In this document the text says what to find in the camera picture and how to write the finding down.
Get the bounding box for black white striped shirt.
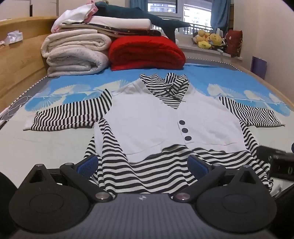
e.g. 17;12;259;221
24;73;282;194

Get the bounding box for blue white patterned bedsheet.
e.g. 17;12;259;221
1;60;293;186

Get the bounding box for purple box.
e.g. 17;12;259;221
251;56;267;79

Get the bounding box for dark red patterned bag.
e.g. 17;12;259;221
225;29;243;58

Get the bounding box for wooden headboard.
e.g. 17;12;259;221
0;16;57;110

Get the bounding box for yellow plush toys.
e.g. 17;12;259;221
192;30;227;51

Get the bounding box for cream folded blanket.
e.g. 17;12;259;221
41;29;112;78

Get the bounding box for blue curtain right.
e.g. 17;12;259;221
210;0;231;33

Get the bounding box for blue curtain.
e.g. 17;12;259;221
210;0;231;33
130;0;148;12

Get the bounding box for red folded blanket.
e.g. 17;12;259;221
109;36;186;71

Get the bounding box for tissue pack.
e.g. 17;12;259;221
4;30;23;45

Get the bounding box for white folded bedding stack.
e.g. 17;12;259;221
56;16;162;38

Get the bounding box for white pink folded cloth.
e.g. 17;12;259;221
51;1;98;33

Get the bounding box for blue curtain left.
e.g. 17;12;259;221
130;0;148;12

